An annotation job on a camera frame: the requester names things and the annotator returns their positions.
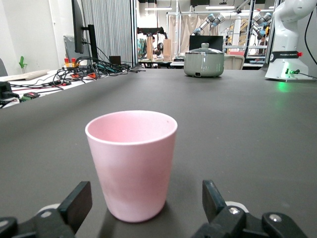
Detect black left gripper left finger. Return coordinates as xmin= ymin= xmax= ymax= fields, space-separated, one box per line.
xmin=0 ymin=181 xmax=93 ymax=238

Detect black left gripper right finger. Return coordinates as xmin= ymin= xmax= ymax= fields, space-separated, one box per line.
xmin=192 ymin=179 xmax=308 ymax=238

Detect pink plastic cup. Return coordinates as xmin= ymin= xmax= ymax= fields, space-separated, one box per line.
xmin=85 ymin=110 xmax=178 ymax=223

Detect grey robot arm, blue joints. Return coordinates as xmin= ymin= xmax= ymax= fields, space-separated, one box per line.
xmin=191 ymin=13 xmax=226 ymax=37
xmin=252 ymin=11 xmax=273 ymax=41

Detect light wooden board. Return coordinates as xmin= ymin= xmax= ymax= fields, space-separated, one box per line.
xmin=0 ymin=69 xmax=51 ymax=82

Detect sage green cooking pot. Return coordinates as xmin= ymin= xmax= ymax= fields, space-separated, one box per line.
xmin=183 ymin=52 xmax=225 ymax=78

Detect beige chair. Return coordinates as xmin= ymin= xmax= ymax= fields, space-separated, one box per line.
xmin=223 ymin=54 xmax=246 ymax=71

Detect glass pot lid, grey knob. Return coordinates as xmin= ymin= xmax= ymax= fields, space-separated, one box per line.
xmin=185 ymin=42 xmax=225 ymax=55

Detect tall wooden block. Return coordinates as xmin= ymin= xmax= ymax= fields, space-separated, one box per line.
xmin=162 ymin=38 xmax=172 ymax=62

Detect black flat screen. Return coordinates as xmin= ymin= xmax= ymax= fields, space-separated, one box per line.
xmin=189 ymin=35 xmax=224 ymax=54

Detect black computer monitor on stand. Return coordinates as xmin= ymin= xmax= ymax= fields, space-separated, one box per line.
xmin=71 ymin=0 xmax=99 ymax=62

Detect grey striped curtain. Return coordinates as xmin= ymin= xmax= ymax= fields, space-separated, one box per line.
xmin=81 ymin=0 xmax=138 ymax=66

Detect tangled black cables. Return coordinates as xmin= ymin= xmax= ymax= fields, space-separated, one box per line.
xmin=0 ymin=56 xmax=146 ymax=110

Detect black hanging cable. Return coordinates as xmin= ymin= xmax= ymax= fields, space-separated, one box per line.
xmin=304 ymin=6 xmax=317 ymax=66

